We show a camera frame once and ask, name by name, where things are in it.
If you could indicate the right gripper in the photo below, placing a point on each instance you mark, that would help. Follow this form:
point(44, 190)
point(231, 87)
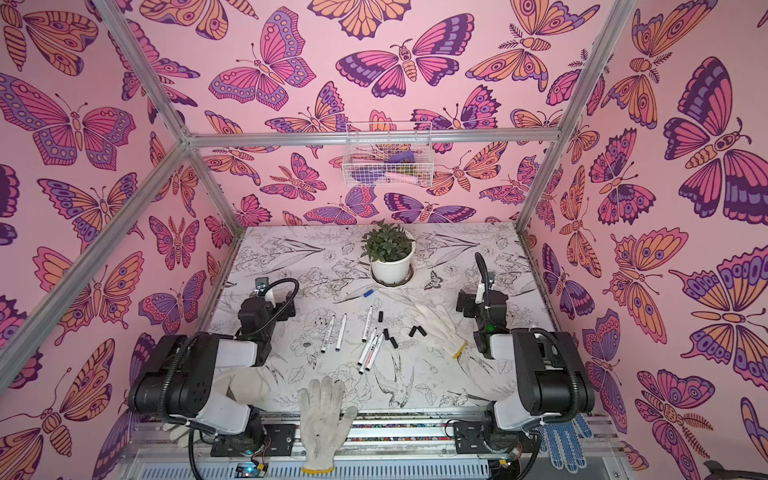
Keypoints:
point(480, 309)

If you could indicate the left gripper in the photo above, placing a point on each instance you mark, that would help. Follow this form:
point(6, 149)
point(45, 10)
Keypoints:
point(257, 308)

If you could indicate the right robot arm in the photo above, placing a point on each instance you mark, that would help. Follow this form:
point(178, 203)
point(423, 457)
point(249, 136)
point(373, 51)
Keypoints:
point(551, 383)

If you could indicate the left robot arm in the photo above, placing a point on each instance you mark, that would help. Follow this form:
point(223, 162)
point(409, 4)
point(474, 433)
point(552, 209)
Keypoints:
point(213, 384)

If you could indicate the white glove on table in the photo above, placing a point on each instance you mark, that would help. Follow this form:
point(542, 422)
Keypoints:
point(440, 331)

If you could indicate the white marker cluster left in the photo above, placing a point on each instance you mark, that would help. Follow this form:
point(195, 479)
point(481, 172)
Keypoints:
point(367, 347)

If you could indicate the white marker cluster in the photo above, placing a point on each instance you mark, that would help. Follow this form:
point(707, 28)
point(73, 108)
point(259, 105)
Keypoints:
point(367, 347)
point(375, 353)
point(361, 369)

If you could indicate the white marker cluster middle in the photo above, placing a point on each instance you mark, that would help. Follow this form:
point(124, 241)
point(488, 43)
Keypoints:
point(361, 369)

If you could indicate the white potted green plant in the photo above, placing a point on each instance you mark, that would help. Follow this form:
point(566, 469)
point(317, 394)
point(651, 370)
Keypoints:
point(389, 249)

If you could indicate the white marker cluster right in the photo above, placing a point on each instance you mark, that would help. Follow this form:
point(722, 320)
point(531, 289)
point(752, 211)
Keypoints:
point(375, 353)

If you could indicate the white glove front edge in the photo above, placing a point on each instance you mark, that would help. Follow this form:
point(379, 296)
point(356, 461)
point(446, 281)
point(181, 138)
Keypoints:
point(324, 427)

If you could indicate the striped glove left edge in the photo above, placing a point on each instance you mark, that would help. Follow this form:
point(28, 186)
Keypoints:
point(178, 435)

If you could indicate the blue dotted glove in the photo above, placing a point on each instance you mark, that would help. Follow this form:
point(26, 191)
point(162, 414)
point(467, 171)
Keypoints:
point(562, 443)

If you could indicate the small circuit board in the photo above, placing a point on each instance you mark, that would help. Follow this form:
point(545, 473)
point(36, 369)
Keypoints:
point(250, 470)

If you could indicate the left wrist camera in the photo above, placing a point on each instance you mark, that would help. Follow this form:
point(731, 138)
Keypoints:
point(262, 288)

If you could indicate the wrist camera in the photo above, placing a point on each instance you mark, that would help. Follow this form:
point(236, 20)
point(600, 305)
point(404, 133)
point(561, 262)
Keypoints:
point(483, 290)
point(262, 288)

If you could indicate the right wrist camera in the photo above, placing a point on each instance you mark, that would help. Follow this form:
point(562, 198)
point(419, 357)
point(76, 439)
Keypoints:
point(483, 290)

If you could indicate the white wire wall basket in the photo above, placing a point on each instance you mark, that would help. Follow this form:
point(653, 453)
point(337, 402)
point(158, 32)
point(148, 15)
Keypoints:
point(388, 153)

